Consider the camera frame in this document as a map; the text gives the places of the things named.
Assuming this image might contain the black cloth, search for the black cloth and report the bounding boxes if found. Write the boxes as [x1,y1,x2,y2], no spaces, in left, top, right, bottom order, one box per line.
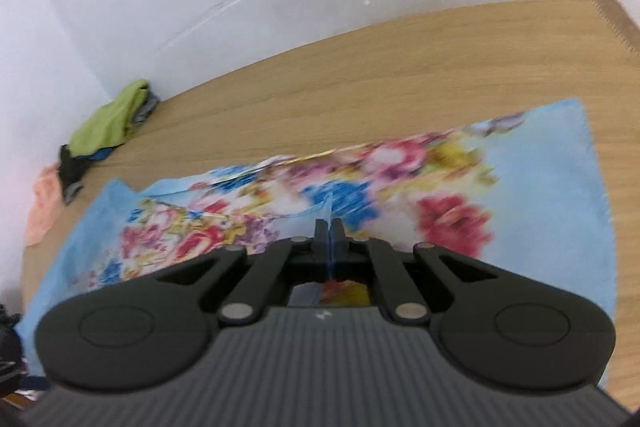
[59,144,94,188]

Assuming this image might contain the pink cloth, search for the pink cloth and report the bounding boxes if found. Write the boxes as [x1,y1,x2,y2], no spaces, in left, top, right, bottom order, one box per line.
[26,164,62,248]

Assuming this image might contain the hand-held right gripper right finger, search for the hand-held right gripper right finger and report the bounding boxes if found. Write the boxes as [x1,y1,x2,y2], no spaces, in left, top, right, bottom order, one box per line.
[330,218,501,326]

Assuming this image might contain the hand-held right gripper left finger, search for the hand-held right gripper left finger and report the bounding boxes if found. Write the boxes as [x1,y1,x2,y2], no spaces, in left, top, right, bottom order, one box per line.
[155,219,331,326]

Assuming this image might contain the blue floral scarf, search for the blue floral scarf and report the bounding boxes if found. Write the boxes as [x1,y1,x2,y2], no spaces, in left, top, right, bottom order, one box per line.
[15,99,616,388]

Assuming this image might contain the grey folded cloth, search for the grey folded cloth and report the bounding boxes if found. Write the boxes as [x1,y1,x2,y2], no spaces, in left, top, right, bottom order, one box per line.
[132,89,161,126]

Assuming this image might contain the dark mottled object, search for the dark mottled object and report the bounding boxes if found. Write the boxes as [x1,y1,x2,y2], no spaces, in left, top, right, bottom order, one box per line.
[0,304,26,390]

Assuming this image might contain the green cloth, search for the green cloth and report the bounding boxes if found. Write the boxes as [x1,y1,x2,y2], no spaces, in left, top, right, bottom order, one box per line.
[70,79,151,158]

